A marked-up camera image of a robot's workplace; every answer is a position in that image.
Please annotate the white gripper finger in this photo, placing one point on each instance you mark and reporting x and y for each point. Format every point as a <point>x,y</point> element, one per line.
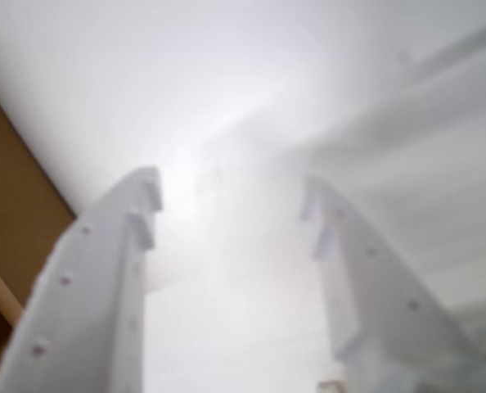
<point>87,307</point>
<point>370,307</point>

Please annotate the brown cardboard box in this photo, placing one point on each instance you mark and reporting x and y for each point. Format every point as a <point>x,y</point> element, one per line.
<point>14,184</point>

